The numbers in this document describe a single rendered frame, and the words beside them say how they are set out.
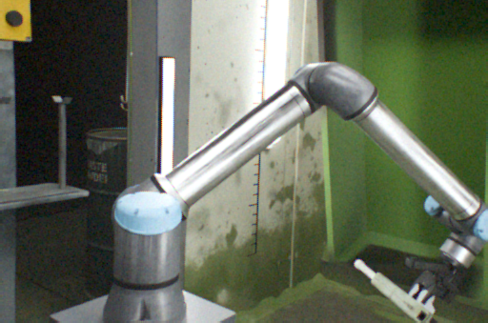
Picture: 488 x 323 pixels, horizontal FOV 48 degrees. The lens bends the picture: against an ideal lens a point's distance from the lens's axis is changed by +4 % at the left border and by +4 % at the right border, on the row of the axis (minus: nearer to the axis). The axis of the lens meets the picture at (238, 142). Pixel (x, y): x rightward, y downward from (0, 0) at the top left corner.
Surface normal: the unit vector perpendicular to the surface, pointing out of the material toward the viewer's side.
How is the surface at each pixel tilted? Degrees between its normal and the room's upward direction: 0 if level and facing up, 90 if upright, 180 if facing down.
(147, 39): 90
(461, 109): 102
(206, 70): 90
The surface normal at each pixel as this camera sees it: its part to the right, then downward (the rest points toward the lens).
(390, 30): -0.62, 0.27
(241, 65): 0.76, 0.11
